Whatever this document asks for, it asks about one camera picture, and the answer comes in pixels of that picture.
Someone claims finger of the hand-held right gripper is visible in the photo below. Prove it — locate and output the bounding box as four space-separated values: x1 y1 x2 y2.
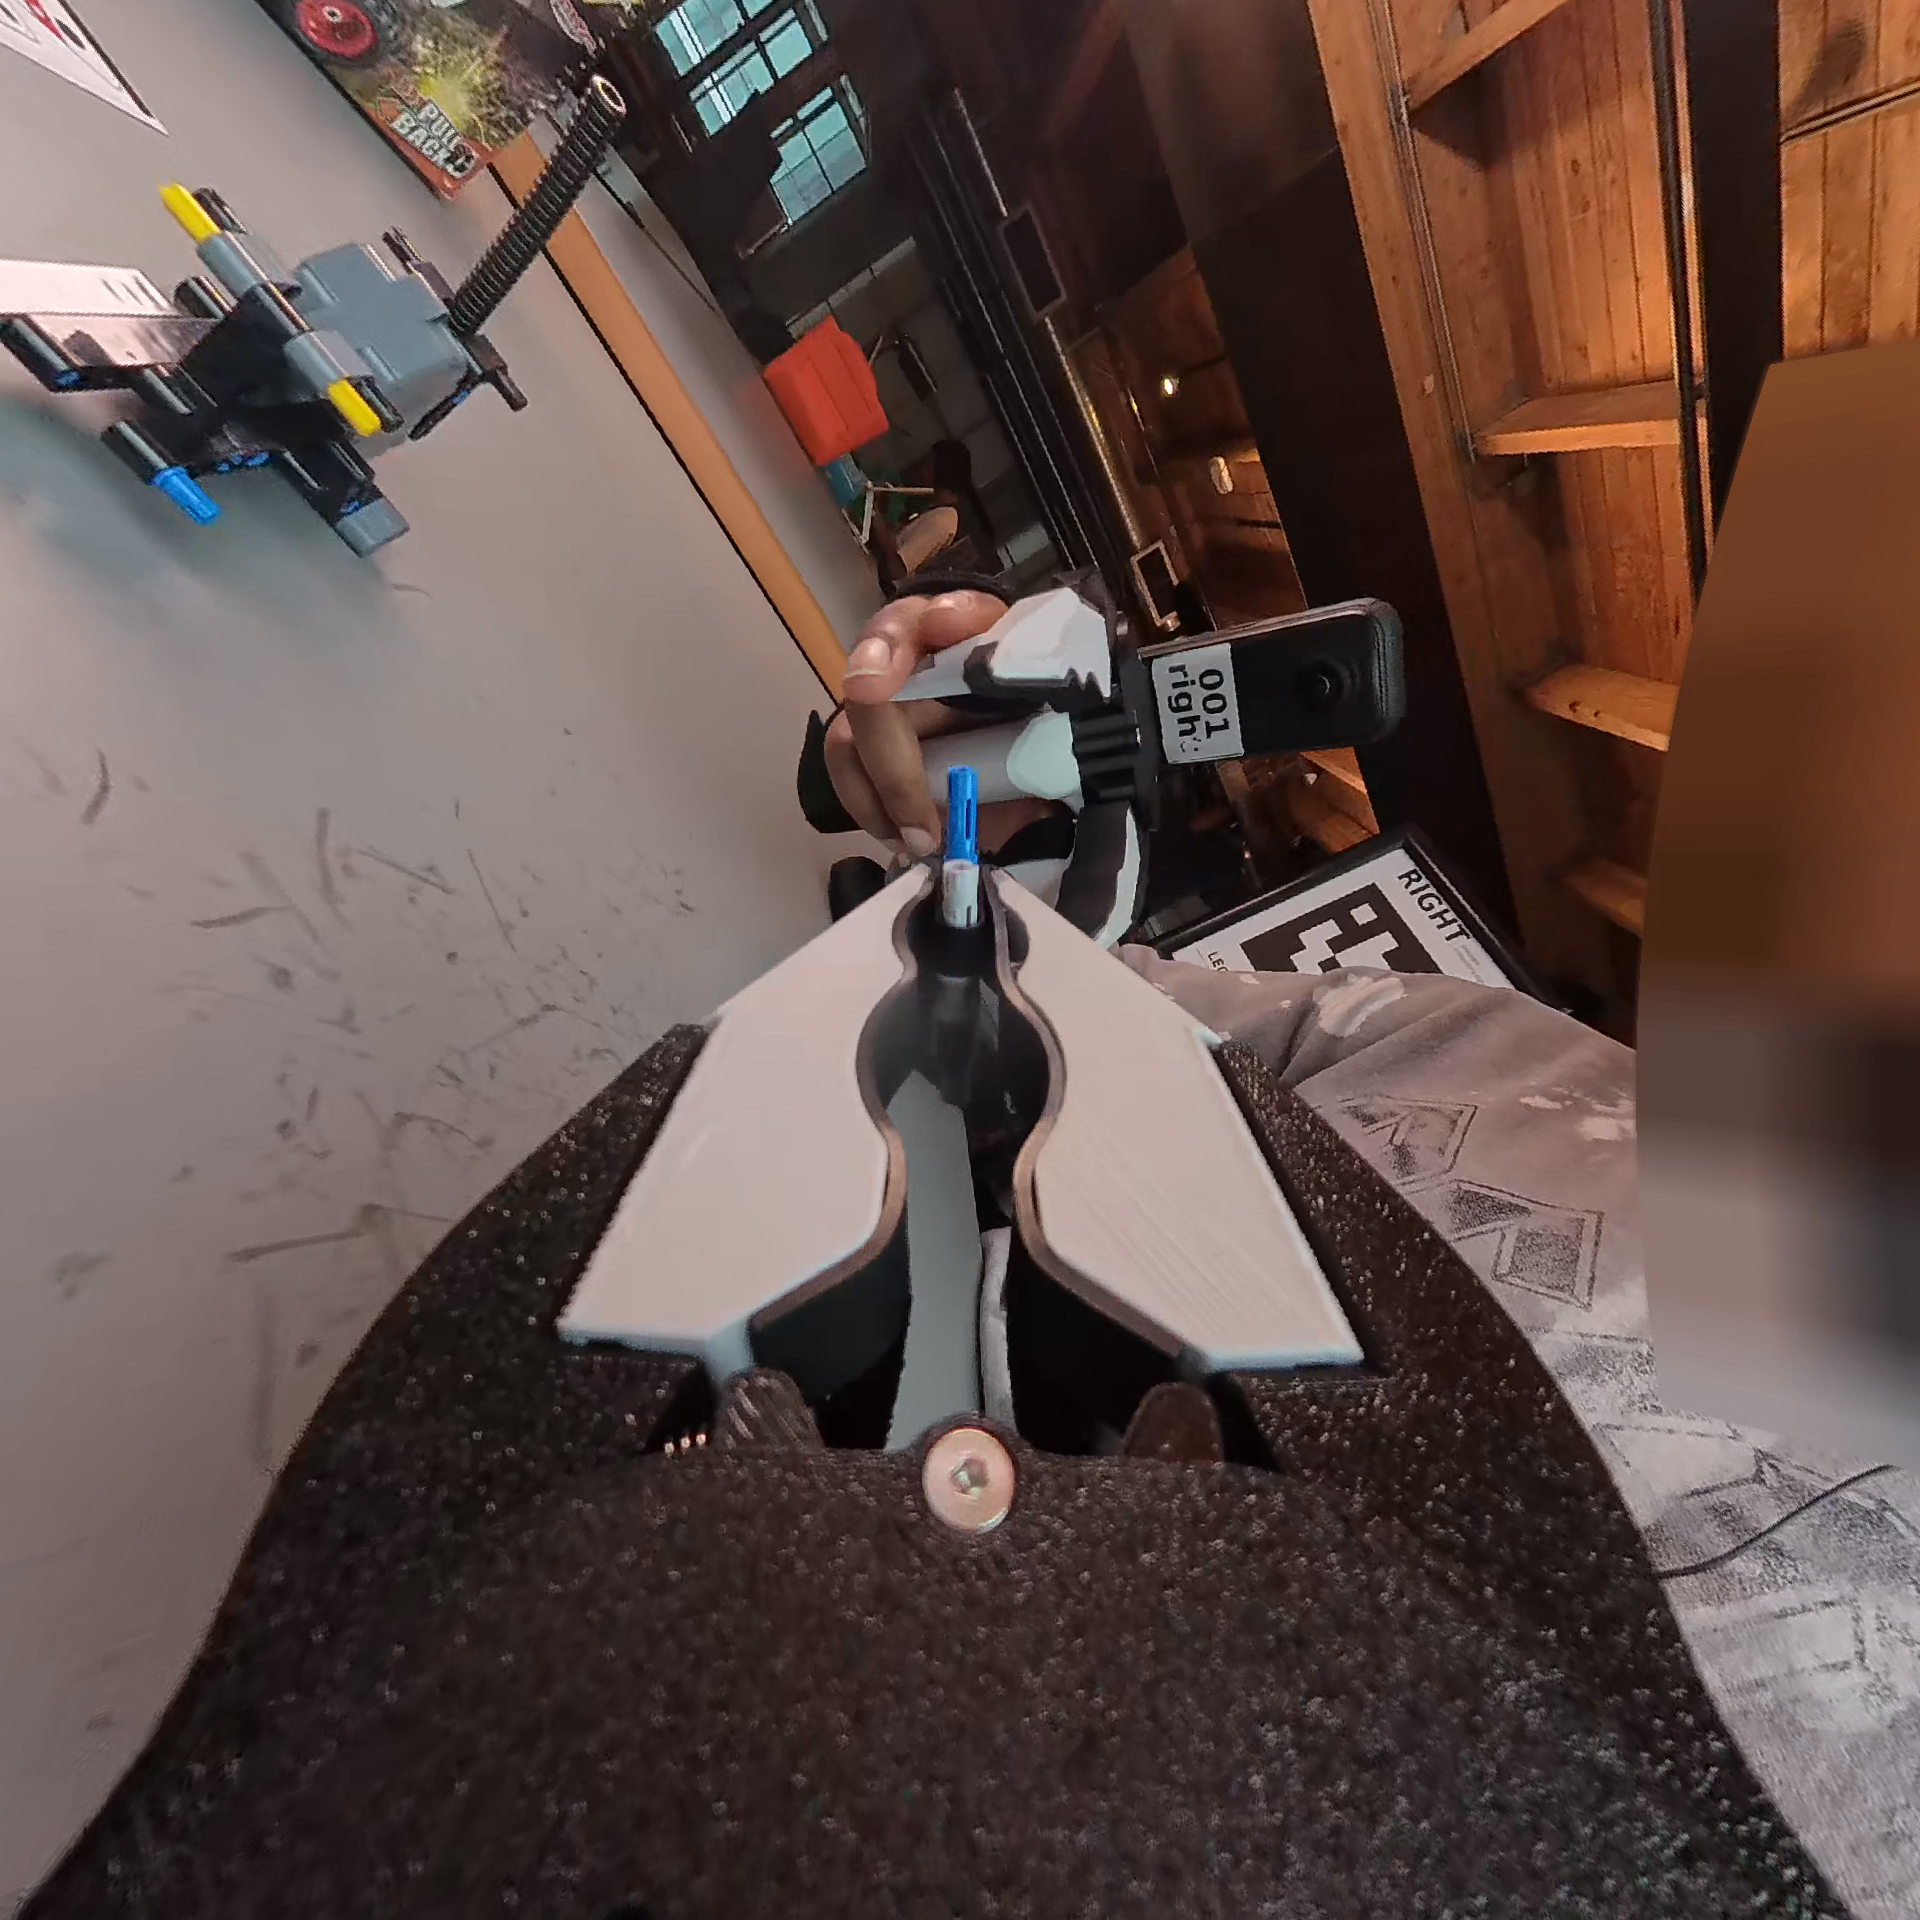
1003 718 1095 801
898 589 1121 708

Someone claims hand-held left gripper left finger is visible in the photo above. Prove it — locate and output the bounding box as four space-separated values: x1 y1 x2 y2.
558 870 934 1451

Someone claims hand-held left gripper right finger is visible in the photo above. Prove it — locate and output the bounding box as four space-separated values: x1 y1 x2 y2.
979 870 1367 1453

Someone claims black beam and axle assembly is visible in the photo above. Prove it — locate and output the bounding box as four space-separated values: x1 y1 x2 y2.
928 851 1003 1098

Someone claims black toothed rip cord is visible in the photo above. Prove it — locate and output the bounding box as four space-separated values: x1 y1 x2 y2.
448 71 629 333

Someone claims partly built toy chassis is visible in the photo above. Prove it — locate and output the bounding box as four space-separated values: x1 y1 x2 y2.
0 184 529 561

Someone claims person's right hand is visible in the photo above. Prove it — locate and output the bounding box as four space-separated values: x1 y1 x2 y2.
822 589 1010 870

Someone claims framed black white marker sign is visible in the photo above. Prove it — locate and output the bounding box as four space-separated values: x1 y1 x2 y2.
1155 827 1539 998

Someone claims orange object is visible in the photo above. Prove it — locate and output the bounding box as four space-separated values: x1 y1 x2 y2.
760 312 889 467

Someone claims printed toy box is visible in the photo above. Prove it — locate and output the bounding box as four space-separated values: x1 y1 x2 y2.
253 0 600 200

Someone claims sticker sheet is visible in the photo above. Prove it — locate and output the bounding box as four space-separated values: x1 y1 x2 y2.
0 0 171 136

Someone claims black hoodie drawstring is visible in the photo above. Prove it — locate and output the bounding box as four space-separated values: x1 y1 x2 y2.
1656 1462 1900 1582

